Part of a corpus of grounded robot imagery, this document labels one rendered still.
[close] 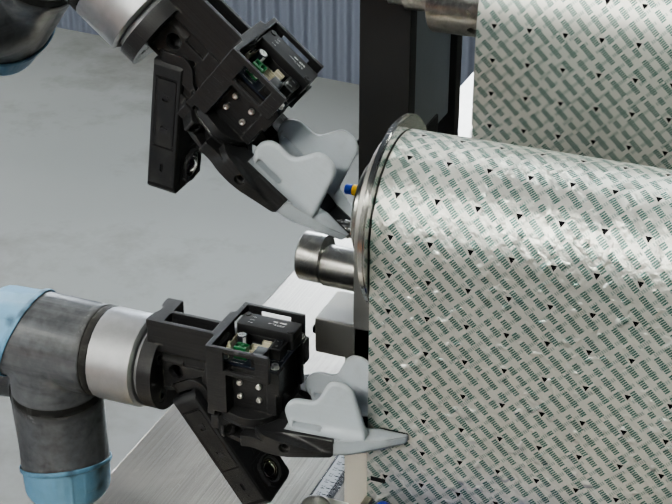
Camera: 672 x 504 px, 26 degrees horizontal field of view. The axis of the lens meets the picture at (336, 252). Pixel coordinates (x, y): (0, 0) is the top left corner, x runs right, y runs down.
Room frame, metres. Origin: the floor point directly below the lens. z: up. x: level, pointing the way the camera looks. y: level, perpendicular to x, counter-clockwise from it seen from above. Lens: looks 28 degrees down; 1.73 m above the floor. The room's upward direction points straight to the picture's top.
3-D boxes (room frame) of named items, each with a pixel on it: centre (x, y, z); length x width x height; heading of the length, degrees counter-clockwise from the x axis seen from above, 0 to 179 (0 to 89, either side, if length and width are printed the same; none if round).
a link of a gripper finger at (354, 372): (0.93, -0.02, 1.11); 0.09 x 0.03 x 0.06; 69
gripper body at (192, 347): (0.96, 0.09, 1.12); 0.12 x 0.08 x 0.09; 68
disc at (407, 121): (0.97, -0.04, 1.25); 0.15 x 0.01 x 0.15; 158
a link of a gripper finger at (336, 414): (0.90, -0.01, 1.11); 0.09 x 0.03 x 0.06; 67
